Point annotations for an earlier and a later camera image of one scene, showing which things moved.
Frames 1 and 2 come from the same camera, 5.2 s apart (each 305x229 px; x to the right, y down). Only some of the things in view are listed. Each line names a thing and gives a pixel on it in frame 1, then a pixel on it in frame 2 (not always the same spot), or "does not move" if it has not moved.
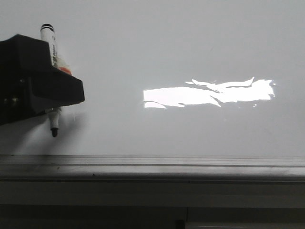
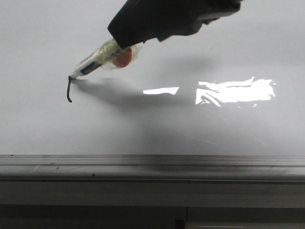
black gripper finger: x=29 y=85 to x=140 y=21
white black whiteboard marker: x=48 y=34 to x=102 y=56
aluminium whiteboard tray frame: x=146 y=168 does not move
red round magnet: x=65 y=69 to x=122 y=58
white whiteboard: x=168 y=78 does not move
